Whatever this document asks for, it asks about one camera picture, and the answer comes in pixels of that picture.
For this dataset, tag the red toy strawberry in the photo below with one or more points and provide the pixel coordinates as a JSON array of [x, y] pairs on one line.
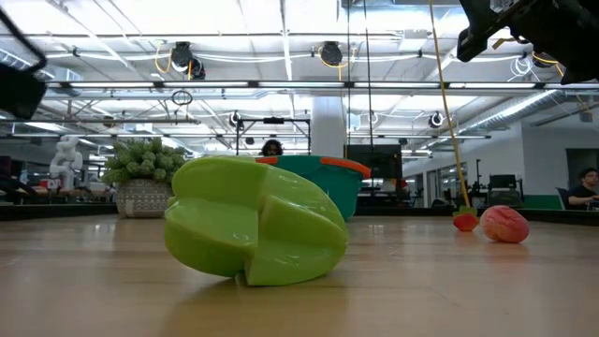
[[465, 221]]

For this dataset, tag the green toy starfruit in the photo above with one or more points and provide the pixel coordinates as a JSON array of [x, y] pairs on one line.
[[257, 224]]

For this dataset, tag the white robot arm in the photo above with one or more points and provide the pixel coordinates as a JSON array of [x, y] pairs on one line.
[[66, 161]]

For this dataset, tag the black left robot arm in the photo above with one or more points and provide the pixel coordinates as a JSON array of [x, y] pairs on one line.
[[18, 93]]

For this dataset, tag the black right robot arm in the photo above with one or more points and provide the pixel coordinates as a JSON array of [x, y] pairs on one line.
[[575, 37]]

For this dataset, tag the black office chair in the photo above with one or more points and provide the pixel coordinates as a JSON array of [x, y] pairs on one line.
[[503, 187]]

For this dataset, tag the person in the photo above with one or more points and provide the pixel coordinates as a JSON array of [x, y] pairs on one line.
[[272, 148], [582, 187]]

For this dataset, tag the black monitor screen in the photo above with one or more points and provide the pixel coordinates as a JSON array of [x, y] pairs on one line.
[[374, 161]]

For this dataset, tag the pink toy peach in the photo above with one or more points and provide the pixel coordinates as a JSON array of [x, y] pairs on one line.
[[504, 224]]

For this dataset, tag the teal basket with orange rim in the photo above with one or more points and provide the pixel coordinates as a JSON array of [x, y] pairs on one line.
[[337, 187]]

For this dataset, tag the potted green succulent plant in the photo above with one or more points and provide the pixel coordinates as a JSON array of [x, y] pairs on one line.
[[140, 187]]

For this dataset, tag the background black frame rig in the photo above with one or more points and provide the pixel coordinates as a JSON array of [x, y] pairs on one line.
[[273, 121]]

